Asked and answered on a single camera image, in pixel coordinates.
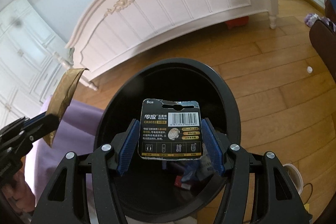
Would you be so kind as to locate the white wooden bed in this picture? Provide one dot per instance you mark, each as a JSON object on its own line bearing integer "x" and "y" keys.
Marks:
{"x": 113, "y": 31}

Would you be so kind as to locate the gold wrapper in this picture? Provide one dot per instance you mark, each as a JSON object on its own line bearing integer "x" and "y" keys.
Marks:
{"x": 60, "y": 101}

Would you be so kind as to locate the black battery card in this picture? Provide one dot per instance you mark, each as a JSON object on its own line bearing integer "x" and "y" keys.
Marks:
{"x": 170, "y": 130}

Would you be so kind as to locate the white bottle cap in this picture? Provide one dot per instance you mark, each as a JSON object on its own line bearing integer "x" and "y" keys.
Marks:
{"x": 310, "y": 69}

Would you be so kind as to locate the black trash bin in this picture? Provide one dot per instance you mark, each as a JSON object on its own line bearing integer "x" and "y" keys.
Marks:
{"x": 169, "y": 98}

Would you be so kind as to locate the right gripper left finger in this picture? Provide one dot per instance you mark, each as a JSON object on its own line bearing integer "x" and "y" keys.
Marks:
{"x": 64, "y": 199}

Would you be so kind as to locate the brown armchair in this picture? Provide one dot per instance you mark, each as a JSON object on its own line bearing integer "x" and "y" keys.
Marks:
{"x": 322, "y": 38}

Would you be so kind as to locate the red Wangzai milk carton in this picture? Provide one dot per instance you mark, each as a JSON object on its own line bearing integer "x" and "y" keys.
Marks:
{"x": 180, "y": 184}

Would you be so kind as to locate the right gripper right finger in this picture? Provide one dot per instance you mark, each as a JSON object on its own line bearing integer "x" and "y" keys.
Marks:
{"x": 275, "y": 198}

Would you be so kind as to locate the blue tissue pack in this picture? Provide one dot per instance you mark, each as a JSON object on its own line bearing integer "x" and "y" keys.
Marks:
{"x": 197, "y": 171}

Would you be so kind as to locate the purple round tablecloth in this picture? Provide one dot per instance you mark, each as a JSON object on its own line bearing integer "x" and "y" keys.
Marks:
{"x": 76, "y": 133}

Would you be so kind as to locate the white wardrobe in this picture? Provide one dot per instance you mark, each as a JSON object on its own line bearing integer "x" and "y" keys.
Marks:
{"x": 30, "y": 71}

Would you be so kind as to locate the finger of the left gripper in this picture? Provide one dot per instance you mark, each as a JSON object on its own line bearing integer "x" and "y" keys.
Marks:
{"x": 29, "y": 121}

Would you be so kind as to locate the person's left hand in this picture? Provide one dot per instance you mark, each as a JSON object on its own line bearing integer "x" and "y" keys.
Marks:
{"x": 19, "y": 194}

